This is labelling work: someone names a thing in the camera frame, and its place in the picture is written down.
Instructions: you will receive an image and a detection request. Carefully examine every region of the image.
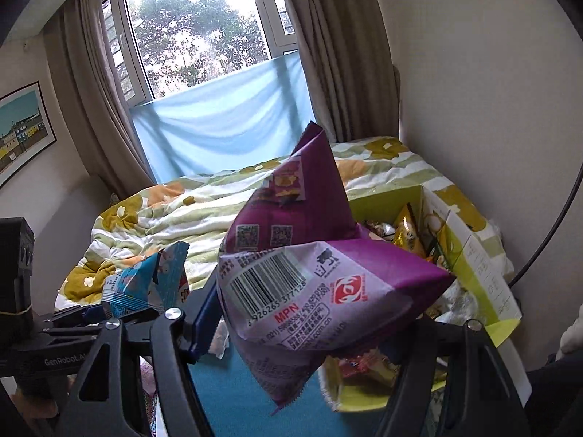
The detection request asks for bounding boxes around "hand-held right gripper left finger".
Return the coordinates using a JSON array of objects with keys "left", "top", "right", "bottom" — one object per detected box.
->
[{"left": 68, "top": 277, "right": 222, "bottom": 437}]

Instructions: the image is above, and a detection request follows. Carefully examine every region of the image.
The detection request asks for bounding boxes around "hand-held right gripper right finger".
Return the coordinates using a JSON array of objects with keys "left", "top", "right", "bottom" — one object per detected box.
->
[{"left": 377, "top": 319, "right": 535, "bottom": 437}]

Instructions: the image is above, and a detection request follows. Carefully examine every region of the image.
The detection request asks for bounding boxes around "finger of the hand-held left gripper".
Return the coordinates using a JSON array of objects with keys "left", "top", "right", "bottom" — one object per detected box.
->
[
  {"left": 32, "top": 305, "right": 109, "bottom": 327},
  {"left": 41, "top": 310, "right": 160, "bottom": 343}
]

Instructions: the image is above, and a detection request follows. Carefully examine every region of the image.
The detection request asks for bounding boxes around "blue snack packet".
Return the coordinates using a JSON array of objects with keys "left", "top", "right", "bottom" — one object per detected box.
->
[{"left": 100, "top": 241, "right": 190, "bottom": 320}]

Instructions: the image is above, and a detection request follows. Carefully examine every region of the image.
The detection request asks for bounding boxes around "green cardboard box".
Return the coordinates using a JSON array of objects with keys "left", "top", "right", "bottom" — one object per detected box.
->
[{"left": 316, "top": 182, "right": 524, "bottom": 415}]

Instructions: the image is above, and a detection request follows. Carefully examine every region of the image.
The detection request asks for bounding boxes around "purple snack packet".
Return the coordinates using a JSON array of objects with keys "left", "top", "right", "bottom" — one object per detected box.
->
[{"left": 218, "top": 123, "right": 456, "bottom": 416}]

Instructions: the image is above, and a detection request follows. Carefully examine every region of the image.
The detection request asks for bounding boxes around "person's left hand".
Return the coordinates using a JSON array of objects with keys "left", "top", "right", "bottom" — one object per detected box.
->
[{"left": 9, "top": 373, "right": 76, "bottom": 420}]

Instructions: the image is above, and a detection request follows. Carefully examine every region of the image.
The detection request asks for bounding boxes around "white tissue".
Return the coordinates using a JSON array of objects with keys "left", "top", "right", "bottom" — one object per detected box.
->
[{"left": 210, "top": 322, "right": 229, "bottom": 359}]

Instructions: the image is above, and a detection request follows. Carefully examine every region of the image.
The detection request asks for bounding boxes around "teal patterned table cloth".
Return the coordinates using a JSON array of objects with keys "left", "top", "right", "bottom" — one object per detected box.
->
[{"left": 188, "top": 346, "right": 393, "bottom": 437}]

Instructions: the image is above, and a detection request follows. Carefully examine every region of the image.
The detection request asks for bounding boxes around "red snack packet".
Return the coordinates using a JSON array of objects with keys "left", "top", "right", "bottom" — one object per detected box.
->
[{"left": 336, "top": 353, "right": 404, "bottom": 385}]

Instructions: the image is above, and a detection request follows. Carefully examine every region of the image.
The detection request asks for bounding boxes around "yellow floral blanket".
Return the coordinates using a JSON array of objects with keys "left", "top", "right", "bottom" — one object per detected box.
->
[{"left": 55, "top": 137, "right": 504, "bottom": 312}]

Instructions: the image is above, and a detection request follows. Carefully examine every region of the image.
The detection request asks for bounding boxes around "dark cloth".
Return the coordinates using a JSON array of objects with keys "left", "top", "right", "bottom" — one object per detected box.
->
[{"left": 524, "top": 355, "right": 583, "bottom": 437}]

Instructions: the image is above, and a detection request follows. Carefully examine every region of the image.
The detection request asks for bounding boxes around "golden snack packet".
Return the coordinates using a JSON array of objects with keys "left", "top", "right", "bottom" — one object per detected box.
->
[{"left": 392, "top": 204, "right": 430, "bottom": 258}]

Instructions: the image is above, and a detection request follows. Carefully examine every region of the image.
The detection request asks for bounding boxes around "silver brown snack packet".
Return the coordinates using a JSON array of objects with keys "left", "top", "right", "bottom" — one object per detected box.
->
[{"left": 363, "top": 219, "right": 398, "bottom": 243}]

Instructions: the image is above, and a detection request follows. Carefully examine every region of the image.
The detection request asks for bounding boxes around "framed picture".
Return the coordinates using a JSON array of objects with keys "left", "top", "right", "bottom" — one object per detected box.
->
[{"left": 0, "top": 80, "right": 58, "bottom": 188}]

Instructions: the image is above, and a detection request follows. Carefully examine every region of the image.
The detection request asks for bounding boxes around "beige curtain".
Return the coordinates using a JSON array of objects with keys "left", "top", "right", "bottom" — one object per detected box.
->
[
  {"left": 273, "top": 0, "right": 404, "bottom": 146},
  {"left": 43, "top": 0, "right": 158, "bottom": 198}
]

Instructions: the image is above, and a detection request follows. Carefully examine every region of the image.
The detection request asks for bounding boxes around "light blue cloth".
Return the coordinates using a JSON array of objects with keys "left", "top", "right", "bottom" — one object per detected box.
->
[{"left": 130, "top": 52, "right": 316, "bottom": 184}]

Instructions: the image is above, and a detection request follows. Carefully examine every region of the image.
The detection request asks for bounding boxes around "window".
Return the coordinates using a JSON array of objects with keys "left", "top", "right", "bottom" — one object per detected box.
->
[{"left": 98, "top": 0, "right": 302, "bottom": 106}]

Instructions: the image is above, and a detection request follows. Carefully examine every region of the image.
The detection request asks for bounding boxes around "black cable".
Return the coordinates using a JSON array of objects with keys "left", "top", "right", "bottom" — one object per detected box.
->
[{"left": 509, "top": 175, "right": 583, "bottom": 288}]

